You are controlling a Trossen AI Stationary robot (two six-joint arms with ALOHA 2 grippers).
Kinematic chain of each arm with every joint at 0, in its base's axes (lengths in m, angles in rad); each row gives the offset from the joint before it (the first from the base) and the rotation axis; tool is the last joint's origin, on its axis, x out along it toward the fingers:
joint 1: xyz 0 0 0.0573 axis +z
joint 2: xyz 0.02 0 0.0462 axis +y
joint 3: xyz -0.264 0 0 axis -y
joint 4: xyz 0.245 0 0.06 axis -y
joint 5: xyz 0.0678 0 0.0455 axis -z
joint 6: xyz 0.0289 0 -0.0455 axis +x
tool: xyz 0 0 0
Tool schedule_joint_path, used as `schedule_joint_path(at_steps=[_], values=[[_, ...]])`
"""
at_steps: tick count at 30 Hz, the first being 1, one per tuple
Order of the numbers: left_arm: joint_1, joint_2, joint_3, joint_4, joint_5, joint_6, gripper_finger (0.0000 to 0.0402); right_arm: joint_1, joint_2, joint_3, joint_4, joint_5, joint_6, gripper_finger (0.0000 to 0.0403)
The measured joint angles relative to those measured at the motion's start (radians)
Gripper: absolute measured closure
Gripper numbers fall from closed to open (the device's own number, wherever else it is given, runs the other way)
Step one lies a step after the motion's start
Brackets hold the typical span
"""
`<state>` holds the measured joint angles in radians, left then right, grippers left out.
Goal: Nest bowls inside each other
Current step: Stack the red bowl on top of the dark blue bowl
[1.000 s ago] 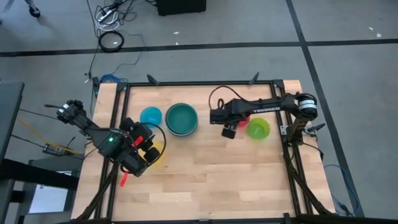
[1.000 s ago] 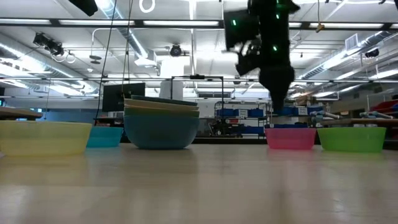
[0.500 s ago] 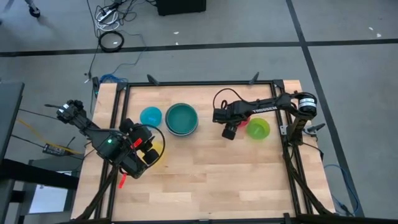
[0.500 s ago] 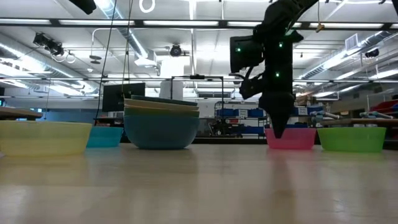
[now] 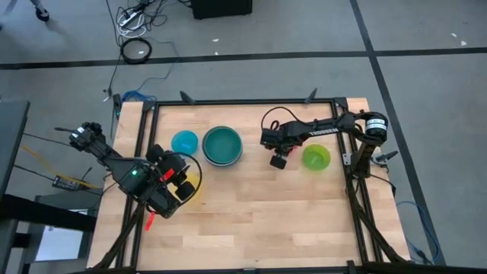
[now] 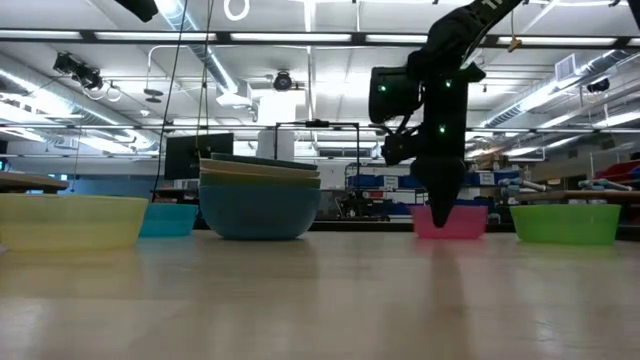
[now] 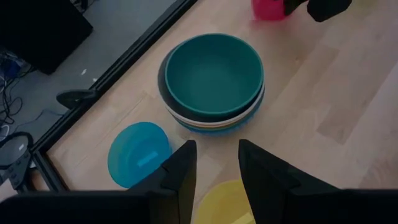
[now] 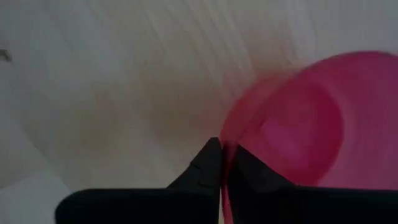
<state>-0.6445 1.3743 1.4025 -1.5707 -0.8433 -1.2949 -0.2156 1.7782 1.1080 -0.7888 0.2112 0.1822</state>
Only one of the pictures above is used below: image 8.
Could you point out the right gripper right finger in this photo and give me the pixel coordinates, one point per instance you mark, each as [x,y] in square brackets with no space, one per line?
[295,205]

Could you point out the translucent pink bowl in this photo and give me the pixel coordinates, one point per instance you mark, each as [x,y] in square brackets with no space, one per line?
[295,130]

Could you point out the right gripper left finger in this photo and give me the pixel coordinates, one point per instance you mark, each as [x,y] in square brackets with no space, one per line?
[155,205]

